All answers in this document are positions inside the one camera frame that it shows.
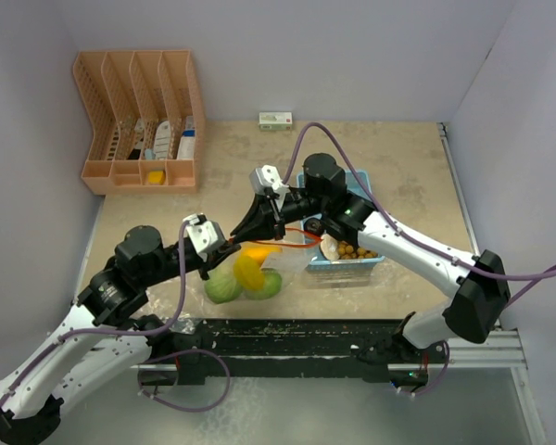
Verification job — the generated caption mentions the blue plastic basket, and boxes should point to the blue plastic basket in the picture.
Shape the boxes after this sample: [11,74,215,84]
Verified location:
[307,170,385,273]

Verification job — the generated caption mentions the green cabbage back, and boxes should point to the green cabbage back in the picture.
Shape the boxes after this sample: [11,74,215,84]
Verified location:
[245,269,283,300]

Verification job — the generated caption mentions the green white small box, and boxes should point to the green white small box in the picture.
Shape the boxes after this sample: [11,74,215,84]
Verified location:
[259,111,293,131]

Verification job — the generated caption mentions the green cabbage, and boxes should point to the green cabbage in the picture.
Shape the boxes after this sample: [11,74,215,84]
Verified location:
[245,269,283,300]
[204,266,243,304]

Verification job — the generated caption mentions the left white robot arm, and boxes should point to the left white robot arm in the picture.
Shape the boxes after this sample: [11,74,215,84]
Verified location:
[0,216,240,444]

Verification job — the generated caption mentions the green cabbage front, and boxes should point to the green cabbage front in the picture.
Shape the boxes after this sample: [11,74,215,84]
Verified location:
[204,266,243,304]

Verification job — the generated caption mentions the clear orange zip bag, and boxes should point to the clear orange zip bag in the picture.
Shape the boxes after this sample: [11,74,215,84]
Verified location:
[203,228,321,305]

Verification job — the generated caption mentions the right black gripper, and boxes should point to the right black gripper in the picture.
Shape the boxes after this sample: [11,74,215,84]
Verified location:
[231,188,327,243]

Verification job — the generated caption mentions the dark purple fruit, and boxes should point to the dark purple fruit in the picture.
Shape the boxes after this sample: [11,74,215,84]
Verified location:
[303,218,324,236]

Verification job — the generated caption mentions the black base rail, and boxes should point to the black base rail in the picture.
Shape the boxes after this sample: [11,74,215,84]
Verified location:
[145,318,447,387]

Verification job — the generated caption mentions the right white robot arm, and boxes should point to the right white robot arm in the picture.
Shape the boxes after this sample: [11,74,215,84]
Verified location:
[231,153,510,362]

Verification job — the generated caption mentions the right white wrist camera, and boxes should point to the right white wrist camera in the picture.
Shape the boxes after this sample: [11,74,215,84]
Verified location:
[249,165,289,197]

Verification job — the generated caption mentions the beige mushroom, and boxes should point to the beige mushroom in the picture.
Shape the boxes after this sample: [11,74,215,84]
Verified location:
[319,234,340,261]

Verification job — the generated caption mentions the white tube in organizer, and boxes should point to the white tube in organizer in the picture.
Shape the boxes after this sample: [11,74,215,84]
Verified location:
[152,121,171,159]

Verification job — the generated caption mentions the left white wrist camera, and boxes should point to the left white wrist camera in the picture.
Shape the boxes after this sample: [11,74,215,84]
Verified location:
[183,213,226,261]

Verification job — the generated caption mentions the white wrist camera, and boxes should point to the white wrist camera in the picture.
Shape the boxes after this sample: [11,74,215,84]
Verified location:
[183,213,226,261]
[249,165,289,197]

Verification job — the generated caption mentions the white blue box in organizer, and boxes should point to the white blue box in organizer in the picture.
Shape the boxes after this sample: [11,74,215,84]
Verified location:
[176,116,196,160]

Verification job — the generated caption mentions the brown longan bunch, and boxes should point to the brown longan bunch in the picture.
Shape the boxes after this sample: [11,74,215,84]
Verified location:
[336,242,378,261]

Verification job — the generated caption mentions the orange fruit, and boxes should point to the orange fruit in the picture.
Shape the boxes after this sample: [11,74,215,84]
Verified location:
[241,246,283,266]

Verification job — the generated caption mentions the yellow block in organizer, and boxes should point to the yellow block in organizer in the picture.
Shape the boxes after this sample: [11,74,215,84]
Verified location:
[146,171,166,185]

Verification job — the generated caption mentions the yellow starfruit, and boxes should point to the yellow starfruit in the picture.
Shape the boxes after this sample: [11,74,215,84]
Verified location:
[233,256,264,290]

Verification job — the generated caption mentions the pink desk organizer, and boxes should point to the pink desk organizer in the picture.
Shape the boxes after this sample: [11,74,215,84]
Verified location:
[73,49,207,196]

